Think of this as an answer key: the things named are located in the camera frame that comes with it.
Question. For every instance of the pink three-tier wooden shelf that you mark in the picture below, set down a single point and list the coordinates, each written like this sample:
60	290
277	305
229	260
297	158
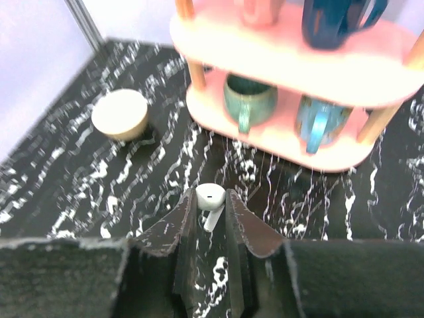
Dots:
373	73

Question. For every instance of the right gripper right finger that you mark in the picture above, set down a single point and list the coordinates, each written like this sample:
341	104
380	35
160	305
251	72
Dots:
273	276

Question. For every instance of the dark blue mug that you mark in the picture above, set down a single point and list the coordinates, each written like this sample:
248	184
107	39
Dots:
326	24

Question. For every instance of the white earbud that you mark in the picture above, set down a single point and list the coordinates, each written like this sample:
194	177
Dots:
211	198

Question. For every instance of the light blue butterfly mug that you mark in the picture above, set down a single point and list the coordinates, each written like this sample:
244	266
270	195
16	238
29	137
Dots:
319	122

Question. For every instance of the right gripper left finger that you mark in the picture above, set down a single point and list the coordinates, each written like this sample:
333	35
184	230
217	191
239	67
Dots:
145	276

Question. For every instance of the pink mug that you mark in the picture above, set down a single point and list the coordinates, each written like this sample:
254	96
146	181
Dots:
259	13

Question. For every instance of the green glazed mug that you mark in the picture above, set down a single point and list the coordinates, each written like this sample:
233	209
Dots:
249	102

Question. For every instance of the cream ceramic bowl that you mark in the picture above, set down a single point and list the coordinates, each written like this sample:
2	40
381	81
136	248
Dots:
121	114

